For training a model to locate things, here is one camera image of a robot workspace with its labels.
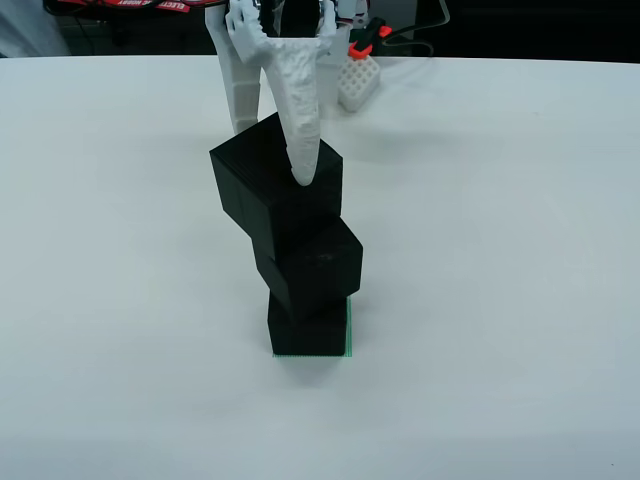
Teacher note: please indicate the white background cloth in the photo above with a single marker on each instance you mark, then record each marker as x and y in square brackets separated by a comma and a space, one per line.
[25, 30]

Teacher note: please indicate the black orange clamp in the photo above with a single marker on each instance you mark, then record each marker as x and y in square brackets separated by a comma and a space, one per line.
[367, 40]

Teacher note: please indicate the black cube block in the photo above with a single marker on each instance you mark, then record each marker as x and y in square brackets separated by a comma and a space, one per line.
[310, 335]
[260, 190]
[325, 270]

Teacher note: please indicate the red printed banner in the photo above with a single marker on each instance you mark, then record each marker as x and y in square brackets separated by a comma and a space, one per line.
[125, 4]

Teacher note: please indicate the green striped square marker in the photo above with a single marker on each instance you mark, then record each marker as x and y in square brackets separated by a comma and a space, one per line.
[350, 325]

